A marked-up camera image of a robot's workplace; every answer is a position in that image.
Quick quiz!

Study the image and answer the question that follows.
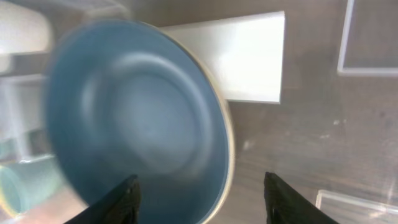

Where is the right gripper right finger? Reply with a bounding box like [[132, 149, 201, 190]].
[[264, 172, 338, 224]]

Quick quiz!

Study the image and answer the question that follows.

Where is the clear plastic storage container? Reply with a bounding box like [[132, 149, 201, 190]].
[[0, 0, 398, 224]]

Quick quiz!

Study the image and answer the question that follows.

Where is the white label in container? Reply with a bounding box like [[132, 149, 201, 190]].
[[162, 11, 285, 104]]

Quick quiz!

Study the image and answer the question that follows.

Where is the mint green bowl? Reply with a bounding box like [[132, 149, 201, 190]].
[[1, 158, 65, 217]]

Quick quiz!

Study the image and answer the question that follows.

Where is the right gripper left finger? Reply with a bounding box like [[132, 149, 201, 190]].
[[65, 175, 141, 224]]

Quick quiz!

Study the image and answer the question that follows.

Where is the dark blue plate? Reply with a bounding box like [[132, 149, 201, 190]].
[[44, 20, 228, 223]]

